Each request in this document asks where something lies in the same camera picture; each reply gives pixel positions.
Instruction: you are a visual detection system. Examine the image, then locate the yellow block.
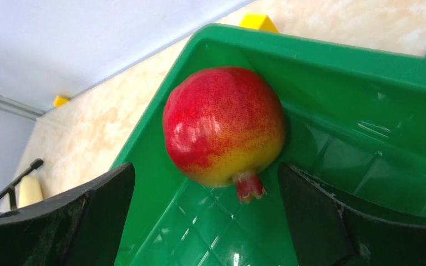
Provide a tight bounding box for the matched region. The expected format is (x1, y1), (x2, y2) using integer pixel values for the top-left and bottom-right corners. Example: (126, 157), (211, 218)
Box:
(239, 13), (279, 33)

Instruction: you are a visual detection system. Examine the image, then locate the purple microphone on tripod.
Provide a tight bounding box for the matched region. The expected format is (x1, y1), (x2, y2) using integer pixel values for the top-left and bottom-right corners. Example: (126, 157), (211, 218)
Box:
(0, 158), (44, 214)

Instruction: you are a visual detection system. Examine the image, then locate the green plastic tray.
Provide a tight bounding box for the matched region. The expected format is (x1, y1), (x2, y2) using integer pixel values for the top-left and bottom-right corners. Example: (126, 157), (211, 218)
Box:
(114, 24), (426, 265)

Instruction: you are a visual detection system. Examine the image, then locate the yellow small toy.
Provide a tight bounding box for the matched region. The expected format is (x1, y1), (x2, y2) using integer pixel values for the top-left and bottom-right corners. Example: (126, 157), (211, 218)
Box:
(53, 95), (70, 108)

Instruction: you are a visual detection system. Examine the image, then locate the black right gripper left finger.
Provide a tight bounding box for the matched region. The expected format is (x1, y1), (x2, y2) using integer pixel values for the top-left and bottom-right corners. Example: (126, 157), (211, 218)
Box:
(0, 162), (135, 265)

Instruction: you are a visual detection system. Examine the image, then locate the cream toy microphone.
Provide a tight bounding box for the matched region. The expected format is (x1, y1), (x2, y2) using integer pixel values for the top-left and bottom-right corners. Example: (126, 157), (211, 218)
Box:
(17, 175), (43, 208)

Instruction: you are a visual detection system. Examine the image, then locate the red apple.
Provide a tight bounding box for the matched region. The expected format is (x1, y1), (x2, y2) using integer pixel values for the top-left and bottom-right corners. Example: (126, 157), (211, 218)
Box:
(162, 66), (286, 203)

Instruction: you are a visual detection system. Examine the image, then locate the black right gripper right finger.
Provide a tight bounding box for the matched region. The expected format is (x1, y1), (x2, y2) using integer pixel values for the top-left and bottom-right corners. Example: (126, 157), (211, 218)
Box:
(278, 162), (426, 265)

